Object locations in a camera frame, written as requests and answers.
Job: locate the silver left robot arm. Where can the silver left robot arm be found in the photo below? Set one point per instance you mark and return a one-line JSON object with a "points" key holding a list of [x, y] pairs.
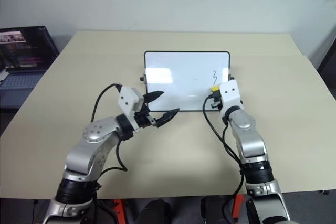
{"points": [[78, 155]]}

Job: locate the black table caster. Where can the black table caster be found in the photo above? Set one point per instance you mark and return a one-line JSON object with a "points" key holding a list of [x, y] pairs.
{"points": [[325, 192]]}

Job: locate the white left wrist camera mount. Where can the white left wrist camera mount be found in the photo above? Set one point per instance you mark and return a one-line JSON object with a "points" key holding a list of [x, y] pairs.
{"points": [[128, 98]]}

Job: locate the black whiteboard stand bracket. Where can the black whiteboard stand bracket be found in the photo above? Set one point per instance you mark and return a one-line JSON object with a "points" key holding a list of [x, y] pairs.
{"points": [[142, 78], [231, 77]]}

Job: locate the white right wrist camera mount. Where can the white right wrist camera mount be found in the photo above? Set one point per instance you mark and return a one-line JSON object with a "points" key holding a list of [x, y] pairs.
{"points": [[231, 95]]}

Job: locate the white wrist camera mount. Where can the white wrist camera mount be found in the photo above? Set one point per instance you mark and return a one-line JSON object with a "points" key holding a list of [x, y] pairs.
{"points": [[231, 95], [128, 98]]}

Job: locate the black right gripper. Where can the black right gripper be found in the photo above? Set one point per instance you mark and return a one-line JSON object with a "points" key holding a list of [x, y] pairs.
{"points": [[216, 101]]}

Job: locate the open laptop computer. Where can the open laptop computer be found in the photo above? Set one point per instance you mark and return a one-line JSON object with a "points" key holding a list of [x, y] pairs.
{"points": [[23, 51]]}

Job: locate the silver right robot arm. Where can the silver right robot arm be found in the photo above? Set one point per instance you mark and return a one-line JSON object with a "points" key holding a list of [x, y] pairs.
{"points": [[252, 145]]}

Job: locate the orange frame piece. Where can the orange frame piece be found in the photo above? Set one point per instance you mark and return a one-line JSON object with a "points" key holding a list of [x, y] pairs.
{"points": [[238, 205], [118, 211]]}

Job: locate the white whiteboard with black frame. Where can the white whiteboard with black frame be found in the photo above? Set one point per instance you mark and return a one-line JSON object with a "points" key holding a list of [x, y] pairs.
{"points": [[183, 77]]}

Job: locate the yellow whiteboard eraser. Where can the yellow whiteboard eraser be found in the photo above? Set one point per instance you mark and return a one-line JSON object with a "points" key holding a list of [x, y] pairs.
{"points": [[215, 88]]}

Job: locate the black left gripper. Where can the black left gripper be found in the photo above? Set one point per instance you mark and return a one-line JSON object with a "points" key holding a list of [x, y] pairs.
{"points": [[143, 119]]}

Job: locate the dark rounded shape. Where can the dark rounded shape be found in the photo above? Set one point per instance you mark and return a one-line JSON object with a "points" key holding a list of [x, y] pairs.
{"points": [[156, 212]]}

